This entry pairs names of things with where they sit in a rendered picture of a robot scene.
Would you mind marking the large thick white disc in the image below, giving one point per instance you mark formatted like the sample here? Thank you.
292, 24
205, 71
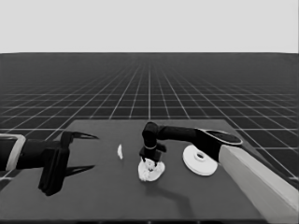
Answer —
199, 168

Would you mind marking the white round carrier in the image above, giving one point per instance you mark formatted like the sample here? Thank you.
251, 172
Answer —
154, 176

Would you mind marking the thin white T-shaped piece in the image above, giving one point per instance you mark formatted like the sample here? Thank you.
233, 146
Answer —
120, 151

